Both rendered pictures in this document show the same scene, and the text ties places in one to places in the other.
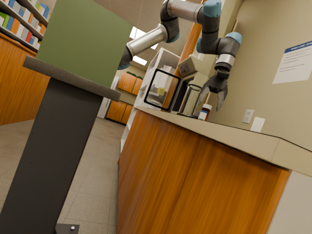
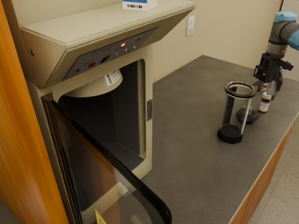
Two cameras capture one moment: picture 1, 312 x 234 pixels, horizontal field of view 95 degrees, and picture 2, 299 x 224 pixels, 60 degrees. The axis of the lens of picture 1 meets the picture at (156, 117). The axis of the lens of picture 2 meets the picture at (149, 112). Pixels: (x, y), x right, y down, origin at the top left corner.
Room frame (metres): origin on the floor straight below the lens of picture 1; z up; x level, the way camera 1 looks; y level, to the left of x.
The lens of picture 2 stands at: (1.67, 0.30, 1.62)
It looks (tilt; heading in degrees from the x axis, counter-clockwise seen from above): 35 degrees down; 234
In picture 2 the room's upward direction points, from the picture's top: straight up
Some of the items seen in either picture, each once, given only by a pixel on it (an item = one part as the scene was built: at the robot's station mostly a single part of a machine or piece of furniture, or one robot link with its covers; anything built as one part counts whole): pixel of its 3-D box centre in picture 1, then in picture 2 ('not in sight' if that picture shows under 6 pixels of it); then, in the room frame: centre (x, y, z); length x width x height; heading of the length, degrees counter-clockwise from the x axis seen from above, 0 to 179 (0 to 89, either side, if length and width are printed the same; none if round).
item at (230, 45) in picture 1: (229, 47); (283, 28); (0.68, -0.21, 1.33); 0.09 x 0.08 x 0.11; 61
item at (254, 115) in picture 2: (196, 117); (247, 113); (0.78, -0.20, 0.97); 0.09 x 0.09 x 0.07
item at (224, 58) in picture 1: (224, 62); (277, 47); (0.68, -0.21, 1.25); 0.08 x 0.08 x 0.05
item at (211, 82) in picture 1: (217, 79); (269, 66); (0.68, -0.21, 1.17); 0.09 x 0.08 x 0.12; 168
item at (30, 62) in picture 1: (83, 84); not in sight; (0.67, 0.37, 0.92); 0.32 x 0.32 x 0.04; 21
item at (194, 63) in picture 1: (186, 67); (123, 39); (1.43, -0.11, 1.46); 0.32 x 0.11 x 0.10; 15
